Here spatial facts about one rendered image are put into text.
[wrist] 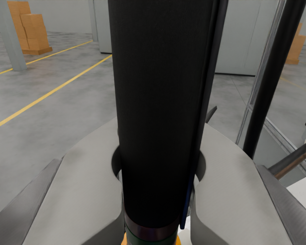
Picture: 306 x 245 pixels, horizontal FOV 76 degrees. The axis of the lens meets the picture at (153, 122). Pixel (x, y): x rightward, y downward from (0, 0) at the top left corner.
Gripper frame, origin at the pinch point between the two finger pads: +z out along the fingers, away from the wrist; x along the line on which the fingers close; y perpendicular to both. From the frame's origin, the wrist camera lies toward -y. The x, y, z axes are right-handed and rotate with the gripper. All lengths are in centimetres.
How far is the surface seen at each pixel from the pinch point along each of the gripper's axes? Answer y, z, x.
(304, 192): 29.8, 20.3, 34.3
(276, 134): 57, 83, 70
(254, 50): 90, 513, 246
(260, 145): 73, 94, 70
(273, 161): 72, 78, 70
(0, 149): 155, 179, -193
